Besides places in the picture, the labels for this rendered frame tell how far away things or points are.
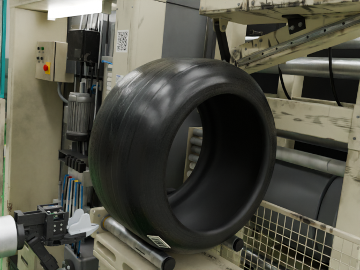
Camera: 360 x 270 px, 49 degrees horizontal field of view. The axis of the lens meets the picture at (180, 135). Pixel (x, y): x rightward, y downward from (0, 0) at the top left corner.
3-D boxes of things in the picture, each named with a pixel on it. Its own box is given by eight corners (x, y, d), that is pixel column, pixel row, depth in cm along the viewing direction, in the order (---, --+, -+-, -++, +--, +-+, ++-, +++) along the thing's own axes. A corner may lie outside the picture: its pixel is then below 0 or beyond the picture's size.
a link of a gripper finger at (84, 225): (105, 212, 100) (70, 217, 95) (103, 234, 101) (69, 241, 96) (99, 208, 103) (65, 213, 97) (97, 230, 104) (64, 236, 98)
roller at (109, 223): (113, 226, 137) (101, 229, 134) (113, 214, 136) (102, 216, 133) (175, 271, 110) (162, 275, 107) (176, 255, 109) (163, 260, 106)
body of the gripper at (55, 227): (72, 211, 94) (20, 219, 86) (70, 246, 95) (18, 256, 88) (60, 201, 100) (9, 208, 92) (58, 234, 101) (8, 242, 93)
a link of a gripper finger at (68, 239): (89, 234, 97) (53, 240, 92) (88, 240, 97) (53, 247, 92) (80, 227, 101) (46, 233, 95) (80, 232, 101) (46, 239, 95)
